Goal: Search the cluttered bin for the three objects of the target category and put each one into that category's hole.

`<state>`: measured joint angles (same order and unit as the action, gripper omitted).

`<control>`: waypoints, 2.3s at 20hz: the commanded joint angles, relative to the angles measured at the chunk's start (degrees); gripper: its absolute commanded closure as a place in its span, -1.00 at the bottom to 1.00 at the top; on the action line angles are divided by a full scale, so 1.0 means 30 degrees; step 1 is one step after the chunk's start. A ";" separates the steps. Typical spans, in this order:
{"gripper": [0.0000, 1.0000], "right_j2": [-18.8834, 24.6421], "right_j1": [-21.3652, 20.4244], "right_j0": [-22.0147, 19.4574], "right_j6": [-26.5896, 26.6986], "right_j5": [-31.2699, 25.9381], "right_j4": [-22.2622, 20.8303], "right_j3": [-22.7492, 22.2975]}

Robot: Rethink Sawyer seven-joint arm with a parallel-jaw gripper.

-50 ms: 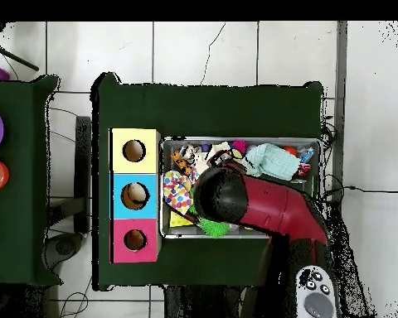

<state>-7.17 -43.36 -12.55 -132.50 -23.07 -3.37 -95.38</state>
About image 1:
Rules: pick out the dark green tablecloth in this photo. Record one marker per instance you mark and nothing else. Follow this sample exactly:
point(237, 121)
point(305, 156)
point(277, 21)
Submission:
point(212, 112)
point(20, 215)

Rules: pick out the green fuzzy toy with eyes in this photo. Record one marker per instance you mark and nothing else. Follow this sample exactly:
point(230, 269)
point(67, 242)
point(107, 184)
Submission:
point(214, 228)

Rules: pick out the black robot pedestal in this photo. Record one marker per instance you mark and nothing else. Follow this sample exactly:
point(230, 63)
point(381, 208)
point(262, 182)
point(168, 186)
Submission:
point(202, 301)

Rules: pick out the grey rounded floor object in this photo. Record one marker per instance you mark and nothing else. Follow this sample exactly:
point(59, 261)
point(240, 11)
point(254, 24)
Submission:
point(64, 246)

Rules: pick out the black tripod leg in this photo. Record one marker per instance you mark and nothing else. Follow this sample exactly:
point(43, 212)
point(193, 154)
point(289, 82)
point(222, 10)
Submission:
point(16, 59)

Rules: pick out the wooden box with three holes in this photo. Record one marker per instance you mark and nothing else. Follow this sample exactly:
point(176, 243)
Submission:
point(146, 165)

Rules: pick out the orange ball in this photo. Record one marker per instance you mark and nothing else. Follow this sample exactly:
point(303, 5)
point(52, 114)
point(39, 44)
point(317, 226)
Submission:
point(290, 150)

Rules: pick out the orange tiger plush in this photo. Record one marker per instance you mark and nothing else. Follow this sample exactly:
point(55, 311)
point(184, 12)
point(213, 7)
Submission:
point(182, 162)

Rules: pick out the mint green cloth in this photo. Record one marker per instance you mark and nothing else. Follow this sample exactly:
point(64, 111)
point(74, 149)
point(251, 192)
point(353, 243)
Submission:
point(275, 162)

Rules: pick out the white multicolour dotted cloth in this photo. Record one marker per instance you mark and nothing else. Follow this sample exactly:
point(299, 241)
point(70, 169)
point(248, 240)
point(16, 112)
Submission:
point(177, 192)

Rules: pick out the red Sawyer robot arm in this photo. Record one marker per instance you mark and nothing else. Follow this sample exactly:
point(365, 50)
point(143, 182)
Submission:
point(272, 205)

